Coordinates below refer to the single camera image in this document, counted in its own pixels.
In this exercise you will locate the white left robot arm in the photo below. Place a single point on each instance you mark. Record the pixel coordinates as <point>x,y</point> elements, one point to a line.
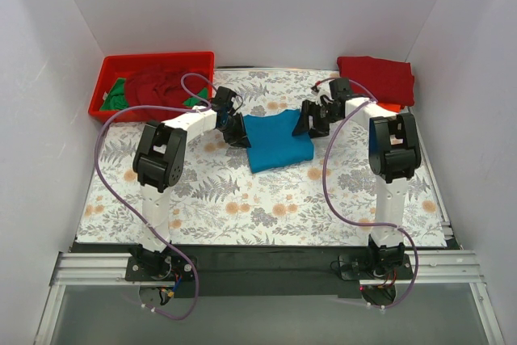
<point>160,155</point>

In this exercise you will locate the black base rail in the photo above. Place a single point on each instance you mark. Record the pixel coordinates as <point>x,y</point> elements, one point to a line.
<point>251,271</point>

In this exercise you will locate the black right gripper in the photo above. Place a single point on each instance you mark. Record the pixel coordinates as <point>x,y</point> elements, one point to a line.
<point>312,119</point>

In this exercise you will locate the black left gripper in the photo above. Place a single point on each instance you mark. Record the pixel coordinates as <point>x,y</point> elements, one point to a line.
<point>236,133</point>

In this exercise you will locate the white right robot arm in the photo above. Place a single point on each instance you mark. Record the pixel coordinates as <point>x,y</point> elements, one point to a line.
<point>393,148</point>

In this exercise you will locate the folded dark red t-shirt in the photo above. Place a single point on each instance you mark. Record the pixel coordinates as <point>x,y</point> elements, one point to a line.
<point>389,81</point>

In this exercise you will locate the floral patterned table mat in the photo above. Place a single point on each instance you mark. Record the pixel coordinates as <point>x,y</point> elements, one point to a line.
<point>218,201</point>

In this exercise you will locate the teal blue t-shirt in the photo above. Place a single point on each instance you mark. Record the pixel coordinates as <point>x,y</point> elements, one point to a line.
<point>272,144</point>

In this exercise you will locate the green t-shirt in bin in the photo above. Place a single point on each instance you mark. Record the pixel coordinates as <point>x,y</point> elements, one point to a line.
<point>115,96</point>

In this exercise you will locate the red plastic bin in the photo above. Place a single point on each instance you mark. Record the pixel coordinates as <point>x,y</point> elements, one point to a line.
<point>124,66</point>

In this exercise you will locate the crumpled dark red t-shirt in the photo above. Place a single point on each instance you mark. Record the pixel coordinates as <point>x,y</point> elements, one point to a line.
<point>159,76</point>

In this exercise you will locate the folded orange t-shirt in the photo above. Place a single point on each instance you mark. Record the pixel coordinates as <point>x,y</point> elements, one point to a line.
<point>392,107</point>

